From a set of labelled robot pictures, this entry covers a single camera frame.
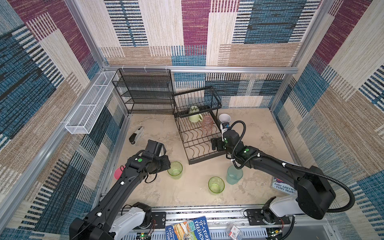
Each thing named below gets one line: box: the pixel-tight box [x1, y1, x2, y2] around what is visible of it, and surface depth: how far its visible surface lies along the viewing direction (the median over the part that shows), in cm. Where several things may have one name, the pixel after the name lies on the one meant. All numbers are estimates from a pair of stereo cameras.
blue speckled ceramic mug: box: [218, 113, 232, 123], surface depth 105 cm
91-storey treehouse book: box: [165, 216, 211, 240], surface depth 70 cm
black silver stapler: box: [129, 126, 144, 145], surface depth 104 cm
